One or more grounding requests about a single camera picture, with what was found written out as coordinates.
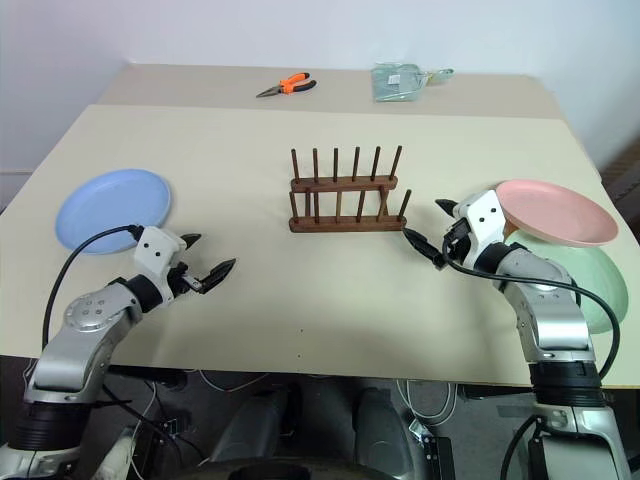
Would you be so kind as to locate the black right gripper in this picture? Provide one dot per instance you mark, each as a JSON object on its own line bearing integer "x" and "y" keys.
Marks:
{"x": 457, "y": 236}

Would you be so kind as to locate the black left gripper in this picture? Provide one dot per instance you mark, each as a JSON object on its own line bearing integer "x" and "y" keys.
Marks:
{"x": 182, "y": 280}

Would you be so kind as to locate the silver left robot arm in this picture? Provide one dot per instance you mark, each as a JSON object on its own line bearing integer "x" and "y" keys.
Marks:
{"x": 90, "y": 311}

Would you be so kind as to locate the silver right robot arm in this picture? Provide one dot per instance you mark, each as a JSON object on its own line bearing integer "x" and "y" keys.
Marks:
{"x": 555, "y": 320}

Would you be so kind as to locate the wooden dish rack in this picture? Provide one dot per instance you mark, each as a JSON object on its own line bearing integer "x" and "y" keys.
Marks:
{"x": 345, "y": 226}

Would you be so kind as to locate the blue plate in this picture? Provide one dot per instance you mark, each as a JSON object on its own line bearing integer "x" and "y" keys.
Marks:
{"x": 110, "y": 205}

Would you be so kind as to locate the pink-red plate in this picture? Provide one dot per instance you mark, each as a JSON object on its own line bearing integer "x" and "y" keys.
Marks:
{"x": 550, "y": 210}

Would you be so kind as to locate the dark grey rounded shell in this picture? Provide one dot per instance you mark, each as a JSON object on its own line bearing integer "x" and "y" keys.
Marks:
{"x": 255, "y": 425}
{"x": 385, "y": 430}

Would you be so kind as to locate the pale green plate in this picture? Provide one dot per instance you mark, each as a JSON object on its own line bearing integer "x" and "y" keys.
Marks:
{"x": 601, "y": 286}

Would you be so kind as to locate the cream padded tube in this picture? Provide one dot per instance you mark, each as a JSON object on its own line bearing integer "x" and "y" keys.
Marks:
{"x": 117, "y": 457}

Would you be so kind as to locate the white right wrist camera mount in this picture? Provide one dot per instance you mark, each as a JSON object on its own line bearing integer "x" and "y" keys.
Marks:
{"x": 482, "y": 215}

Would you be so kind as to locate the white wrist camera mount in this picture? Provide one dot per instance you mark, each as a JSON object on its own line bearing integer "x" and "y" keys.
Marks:
{"x": 155, "y": 247}
{"x": 482, "y": 215}

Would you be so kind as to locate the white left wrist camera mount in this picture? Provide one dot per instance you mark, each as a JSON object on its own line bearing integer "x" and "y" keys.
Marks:
{"x": 155, "y": 247}

